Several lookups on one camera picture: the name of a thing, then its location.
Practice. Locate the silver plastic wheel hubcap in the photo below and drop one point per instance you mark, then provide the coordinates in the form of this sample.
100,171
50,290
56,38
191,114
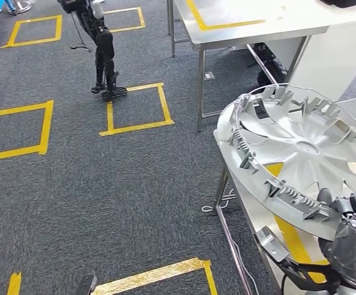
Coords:
307,146

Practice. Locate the white desk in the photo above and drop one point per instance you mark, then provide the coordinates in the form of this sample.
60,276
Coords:
334,61

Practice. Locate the floor outlet plate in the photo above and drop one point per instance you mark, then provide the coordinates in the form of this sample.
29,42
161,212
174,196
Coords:
209,75

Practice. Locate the steel table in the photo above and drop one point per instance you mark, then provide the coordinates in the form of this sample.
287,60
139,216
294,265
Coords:
242,24

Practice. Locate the yellow floor tape square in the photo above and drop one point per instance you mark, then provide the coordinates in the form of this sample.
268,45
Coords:
46,130
30,42
135,127
141,18

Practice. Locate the yellow tape on table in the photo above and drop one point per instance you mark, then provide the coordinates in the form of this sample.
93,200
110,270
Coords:
195,14

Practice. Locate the black humanoid robot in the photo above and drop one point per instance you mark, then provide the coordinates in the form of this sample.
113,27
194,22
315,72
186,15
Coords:
104,44

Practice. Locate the chrome round base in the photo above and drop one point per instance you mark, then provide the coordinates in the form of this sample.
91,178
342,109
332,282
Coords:
27,7

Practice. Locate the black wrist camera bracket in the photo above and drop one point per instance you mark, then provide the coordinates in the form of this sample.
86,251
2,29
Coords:
304,275

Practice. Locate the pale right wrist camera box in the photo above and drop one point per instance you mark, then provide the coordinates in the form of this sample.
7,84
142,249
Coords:
270,244

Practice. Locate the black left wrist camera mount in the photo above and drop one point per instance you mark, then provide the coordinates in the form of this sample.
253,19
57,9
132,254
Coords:
86,285

